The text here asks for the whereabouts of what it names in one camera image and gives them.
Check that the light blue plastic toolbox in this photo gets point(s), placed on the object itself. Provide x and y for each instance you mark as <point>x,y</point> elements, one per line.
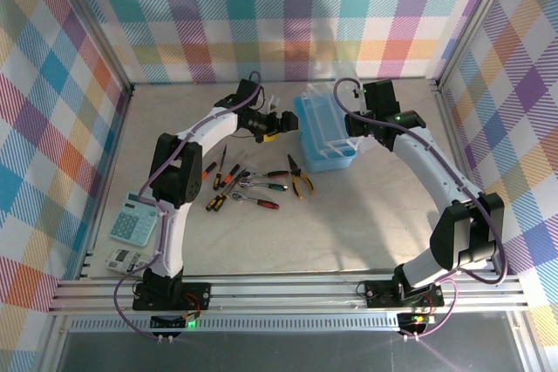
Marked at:
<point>320,158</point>

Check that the small orange black screwdriver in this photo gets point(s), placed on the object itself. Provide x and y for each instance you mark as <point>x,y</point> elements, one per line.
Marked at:
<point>209,170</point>

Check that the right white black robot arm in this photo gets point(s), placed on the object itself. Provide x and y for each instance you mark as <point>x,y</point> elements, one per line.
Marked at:
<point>436,171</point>

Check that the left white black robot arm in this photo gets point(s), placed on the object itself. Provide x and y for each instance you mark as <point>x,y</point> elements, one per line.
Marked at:
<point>174,232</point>

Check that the light blue calculator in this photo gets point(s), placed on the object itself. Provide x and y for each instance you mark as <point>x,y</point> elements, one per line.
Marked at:
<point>131,221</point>

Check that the white device with barcode label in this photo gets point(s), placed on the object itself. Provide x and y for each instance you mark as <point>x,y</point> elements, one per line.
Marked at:
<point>124,261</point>

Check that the black controller box with LED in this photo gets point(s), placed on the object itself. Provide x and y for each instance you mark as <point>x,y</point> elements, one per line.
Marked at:
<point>416,320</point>
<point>168,323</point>

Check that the aluminium frame post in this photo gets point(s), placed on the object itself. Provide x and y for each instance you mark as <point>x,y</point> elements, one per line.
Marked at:
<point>87,19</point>
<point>475,19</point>

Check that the aluminium frame rail beam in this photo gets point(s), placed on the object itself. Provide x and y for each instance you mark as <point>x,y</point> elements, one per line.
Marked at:
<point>283,291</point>

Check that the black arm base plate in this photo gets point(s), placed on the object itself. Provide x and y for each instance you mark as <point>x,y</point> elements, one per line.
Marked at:
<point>379,293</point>
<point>196,293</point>

